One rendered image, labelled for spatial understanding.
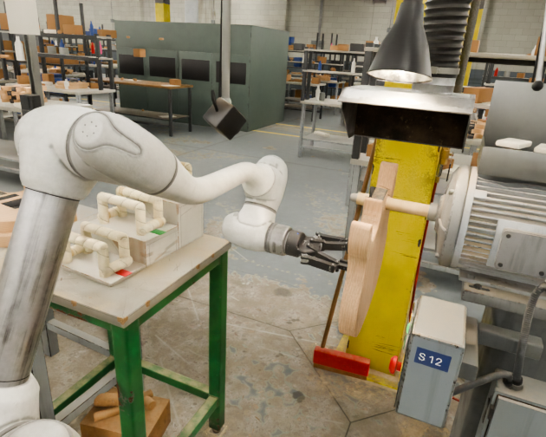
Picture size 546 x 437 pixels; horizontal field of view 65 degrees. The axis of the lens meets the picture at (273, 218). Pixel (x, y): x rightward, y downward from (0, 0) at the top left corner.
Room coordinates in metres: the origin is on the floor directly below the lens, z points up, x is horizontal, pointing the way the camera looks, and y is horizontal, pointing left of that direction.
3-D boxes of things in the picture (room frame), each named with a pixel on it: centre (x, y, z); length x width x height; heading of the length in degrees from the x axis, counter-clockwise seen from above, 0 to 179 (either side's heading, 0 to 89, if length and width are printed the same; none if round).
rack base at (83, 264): (1.21, 0.55, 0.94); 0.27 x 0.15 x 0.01; 65
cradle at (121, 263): (1.16, 0.47, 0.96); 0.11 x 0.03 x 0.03; 155
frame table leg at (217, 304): (1.44, 0.20, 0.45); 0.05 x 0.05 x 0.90; 67
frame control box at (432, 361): (0.74, -0.42, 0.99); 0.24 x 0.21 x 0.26; 67
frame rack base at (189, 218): (1.49, 0.41, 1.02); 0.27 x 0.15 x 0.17; 65
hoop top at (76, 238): (1.17, 0.57, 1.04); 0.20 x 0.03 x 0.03; 64
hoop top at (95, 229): (1.24, 0.54, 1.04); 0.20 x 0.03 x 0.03; 64
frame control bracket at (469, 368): (0.79, -0.45, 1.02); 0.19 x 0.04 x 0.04; 157
